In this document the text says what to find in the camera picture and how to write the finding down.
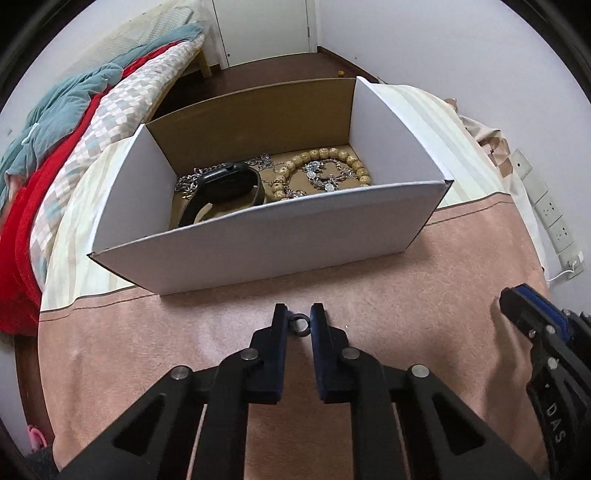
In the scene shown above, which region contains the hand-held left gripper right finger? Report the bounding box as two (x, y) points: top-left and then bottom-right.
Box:
(309, 302), (541, 480)

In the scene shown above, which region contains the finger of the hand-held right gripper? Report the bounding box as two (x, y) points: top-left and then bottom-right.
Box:
(499, 284), (591, 370)

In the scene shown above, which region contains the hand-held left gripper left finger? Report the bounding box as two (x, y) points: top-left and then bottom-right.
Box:
(55, 302), (289, 480)

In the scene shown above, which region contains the white cardboard box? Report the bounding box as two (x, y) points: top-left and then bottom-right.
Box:
(87, 76), (455, 296)

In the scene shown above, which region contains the thin silver charm bracelet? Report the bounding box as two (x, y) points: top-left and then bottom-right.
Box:
(302, 159), (354, 192)

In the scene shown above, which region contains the black smart band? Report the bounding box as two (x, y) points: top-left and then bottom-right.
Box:
(178, 162), (269, 227)

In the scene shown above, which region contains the thick silver chain bracelet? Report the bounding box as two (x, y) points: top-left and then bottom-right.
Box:
(175, 154), (274, 200)

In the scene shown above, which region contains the wooden bead bracelet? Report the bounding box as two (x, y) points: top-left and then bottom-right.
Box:
(270, 147), (372, 201)

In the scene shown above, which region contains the white power strip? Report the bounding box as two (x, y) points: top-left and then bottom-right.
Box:
(510, 148), (585, 282)

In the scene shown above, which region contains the pink striped tablecloth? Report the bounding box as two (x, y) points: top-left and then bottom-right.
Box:
(39, 83), (550, 480)

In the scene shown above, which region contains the bed with colourful blankets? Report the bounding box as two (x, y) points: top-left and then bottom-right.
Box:
(0, 41), (185, 337)

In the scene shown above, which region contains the checkered bed blanket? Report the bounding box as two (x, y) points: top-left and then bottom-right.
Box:
(28, 44), (206, 273)

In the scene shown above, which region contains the white door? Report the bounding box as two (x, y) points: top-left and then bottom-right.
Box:
(212, 0), (319, 70)

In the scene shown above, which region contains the teal quilt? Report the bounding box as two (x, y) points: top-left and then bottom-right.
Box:
(0, 23), (204, 185)

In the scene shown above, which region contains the pale mattress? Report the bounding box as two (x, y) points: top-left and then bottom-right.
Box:
(60, 0), (195, 75)

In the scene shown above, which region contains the white charger cable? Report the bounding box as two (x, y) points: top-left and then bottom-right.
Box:
(545, 268), (583, 283)

